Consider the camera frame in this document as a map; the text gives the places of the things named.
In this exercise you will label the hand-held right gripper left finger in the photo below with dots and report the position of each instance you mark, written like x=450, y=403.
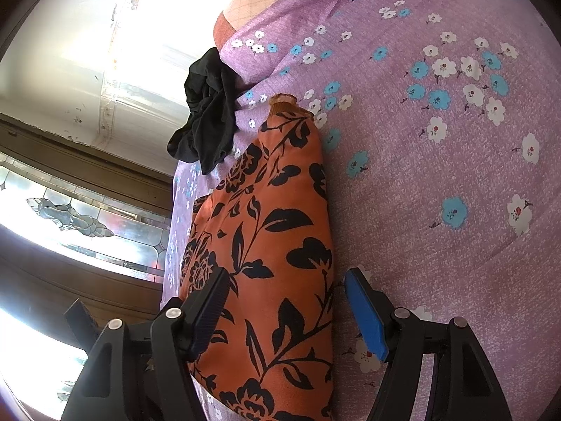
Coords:
x=206, y=315

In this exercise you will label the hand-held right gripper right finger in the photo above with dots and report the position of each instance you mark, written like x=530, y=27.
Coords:
x=366, y=315

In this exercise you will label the orange black floral garment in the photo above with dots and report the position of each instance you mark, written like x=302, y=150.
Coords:
x=271, y=237

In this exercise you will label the black ribbed object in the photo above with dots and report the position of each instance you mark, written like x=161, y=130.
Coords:
x=81, y=322

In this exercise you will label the wooden stained glass door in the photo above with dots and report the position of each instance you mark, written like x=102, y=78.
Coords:
x=83, y=201

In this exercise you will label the purple floral bedsheet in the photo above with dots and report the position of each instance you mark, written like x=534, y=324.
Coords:
x=438, y=162

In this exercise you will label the black crumpled cloth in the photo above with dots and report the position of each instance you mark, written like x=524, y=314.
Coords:
x=208, y=109

